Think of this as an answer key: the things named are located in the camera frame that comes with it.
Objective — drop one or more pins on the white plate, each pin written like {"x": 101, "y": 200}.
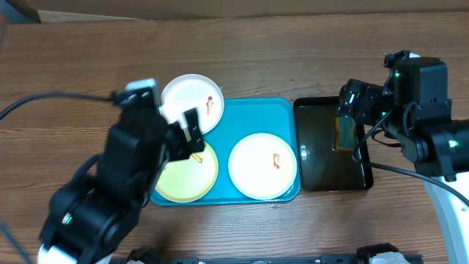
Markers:
{"x": 262, "y": 166}
{"x": 193, "y": 91}

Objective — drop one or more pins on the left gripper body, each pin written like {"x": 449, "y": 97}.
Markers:
{"x": 179, "y": 151}

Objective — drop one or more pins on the white plate right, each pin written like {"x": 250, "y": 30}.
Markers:
{"x": 262, "y": 166}

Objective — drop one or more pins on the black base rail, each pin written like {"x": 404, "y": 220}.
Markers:
{"x": 378, "y": 253}

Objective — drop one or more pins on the yellow-green plate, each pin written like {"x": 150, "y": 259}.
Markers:
{"x": 190, "y": 179}

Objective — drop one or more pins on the green yellow sponge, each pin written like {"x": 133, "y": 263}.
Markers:
{"x": 344, "y": 134}

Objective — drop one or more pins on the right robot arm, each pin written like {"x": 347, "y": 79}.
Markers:
{"x": 413, "y": 108}

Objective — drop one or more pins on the black water tray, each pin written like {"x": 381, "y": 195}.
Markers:
{"x": 322, "y": 168}

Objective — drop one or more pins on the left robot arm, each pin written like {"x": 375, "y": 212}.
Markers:
{"x": 91, "y": 215}

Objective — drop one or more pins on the white plate top left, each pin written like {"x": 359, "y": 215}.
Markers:
{"x": 193, "y": 91}

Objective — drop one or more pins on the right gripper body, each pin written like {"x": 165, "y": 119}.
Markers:
{"x": 363, "y": 110}

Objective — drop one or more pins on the teal plastic tray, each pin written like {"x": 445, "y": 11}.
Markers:
{"x": 241, "y": 118}

